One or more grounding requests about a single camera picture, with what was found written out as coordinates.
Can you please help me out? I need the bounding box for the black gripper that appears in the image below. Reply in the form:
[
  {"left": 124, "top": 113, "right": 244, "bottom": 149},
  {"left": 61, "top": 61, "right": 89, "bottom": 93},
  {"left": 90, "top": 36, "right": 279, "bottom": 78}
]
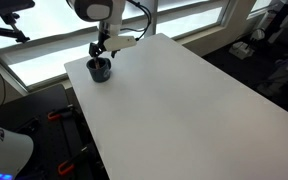
[{"left": 89, "top": 32, "right": 118, "bottom": 64}]

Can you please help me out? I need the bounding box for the red Expo marker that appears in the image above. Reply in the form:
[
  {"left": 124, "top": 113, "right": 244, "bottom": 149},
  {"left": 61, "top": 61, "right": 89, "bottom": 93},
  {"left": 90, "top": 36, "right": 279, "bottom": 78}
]
[{"left": 95, "top": 60, "right": 100, "bottom": 69}]

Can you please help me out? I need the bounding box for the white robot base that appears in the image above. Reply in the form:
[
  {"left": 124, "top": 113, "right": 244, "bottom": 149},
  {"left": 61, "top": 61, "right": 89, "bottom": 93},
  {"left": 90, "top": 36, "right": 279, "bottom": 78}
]
[{"left": 0, "top": 127, "right": 34, "bottom": 180}]

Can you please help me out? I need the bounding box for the dark blue mug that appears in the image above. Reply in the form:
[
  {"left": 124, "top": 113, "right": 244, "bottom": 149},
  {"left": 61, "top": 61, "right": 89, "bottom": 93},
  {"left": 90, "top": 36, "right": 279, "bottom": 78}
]
[{"left": 86, "top": 58, "right": 111, "bottom": 83}]

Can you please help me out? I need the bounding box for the orange black upper clamp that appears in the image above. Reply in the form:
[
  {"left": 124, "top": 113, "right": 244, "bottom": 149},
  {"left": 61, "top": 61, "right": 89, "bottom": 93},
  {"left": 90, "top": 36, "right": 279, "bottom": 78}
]
[{"left": 47, "top": 104, "right": 76, "bottom": 121}]

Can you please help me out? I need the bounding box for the orange black clamp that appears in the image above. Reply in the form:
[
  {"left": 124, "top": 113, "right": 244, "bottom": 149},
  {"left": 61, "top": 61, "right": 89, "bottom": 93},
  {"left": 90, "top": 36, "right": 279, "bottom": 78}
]
[
  {"left": 57, "top": 147, "right": 89, "bottom": 176},
  {"left": 47, "top": 104, "right": 76, "bottom": 121}
]

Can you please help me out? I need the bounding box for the black side table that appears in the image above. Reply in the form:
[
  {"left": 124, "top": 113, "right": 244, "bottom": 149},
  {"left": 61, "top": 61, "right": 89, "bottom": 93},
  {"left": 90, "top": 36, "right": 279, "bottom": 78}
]
[{"left": 0, "top": 85, "right": 109, "bottom": 180}]

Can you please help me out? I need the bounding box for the orange black lower clamp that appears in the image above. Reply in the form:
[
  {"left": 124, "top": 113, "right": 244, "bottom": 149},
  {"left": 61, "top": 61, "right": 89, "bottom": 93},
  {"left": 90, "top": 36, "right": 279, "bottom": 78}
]
[{"left": 57, "top": 147, "right": 89, "bottom": 176}]

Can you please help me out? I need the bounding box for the white device on floor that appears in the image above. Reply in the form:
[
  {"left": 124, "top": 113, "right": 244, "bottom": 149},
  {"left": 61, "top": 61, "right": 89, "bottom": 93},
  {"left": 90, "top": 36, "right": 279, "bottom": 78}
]
[{"left": 229, "top": 41, "right": 254, "bottom": 60}]

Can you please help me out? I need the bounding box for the grey office chair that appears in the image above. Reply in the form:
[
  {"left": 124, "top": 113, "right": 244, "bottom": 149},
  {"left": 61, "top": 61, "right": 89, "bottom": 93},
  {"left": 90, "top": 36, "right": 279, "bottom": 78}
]
[{"left": 256, "top": 57, "right": 288, "bottom": 97}]

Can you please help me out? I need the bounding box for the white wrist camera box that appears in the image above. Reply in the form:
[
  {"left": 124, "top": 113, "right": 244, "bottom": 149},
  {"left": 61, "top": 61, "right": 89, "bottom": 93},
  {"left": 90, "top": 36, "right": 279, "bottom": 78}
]
[{"left": 103, "top": 36, "right": 137, "bottom": 51}]

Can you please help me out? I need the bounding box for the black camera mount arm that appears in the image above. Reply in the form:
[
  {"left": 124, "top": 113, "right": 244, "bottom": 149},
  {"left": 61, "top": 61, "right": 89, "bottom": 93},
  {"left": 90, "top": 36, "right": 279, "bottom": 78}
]
[{"left": 0, "top": 0, "right": 35, "bottom": 43}]

